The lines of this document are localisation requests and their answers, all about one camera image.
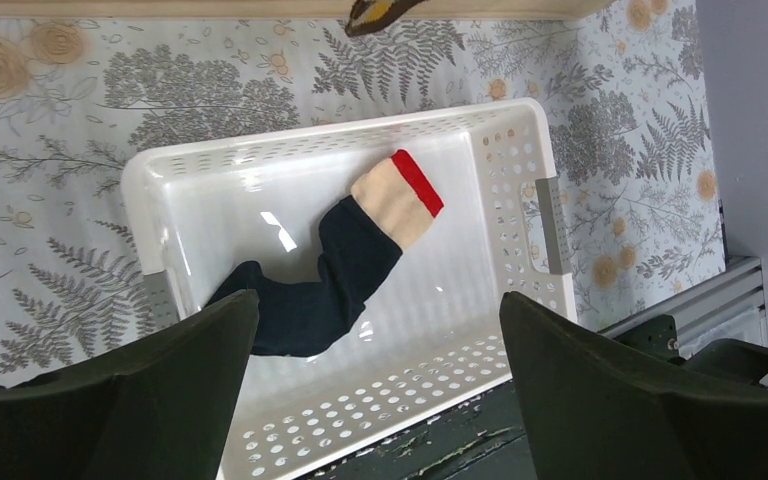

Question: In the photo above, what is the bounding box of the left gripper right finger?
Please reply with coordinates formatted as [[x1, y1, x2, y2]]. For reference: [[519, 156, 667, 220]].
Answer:
[[499, 292, 768, 479]]

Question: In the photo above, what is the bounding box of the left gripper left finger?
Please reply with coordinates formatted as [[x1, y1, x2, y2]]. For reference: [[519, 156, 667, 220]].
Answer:
[[0, 290, 259, 479]]

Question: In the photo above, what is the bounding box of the navy sock beige red cuff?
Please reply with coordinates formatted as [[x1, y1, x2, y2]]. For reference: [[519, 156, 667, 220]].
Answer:
[[208, 149, 444, 358]]

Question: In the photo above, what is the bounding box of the white plastic basket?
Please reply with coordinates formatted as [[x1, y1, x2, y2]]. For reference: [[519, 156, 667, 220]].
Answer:
[[121, 99, 578, 479]]

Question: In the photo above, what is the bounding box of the floral table mat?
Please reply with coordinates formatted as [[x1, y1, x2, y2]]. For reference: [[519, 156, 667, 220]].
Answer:
[[0, 0, 730, 392]]

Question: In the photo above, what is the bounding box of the wooden hanging rack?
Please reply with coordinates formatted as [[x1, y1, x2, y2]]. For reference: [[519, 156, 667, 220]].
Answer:
[[0, 0, 610, 20]]

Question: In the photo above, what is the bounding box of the brown yellow argyle sock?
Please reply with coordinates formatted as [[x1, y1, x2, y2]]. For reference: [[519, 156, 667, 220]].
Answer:
[[344, 0, 424, 38]]

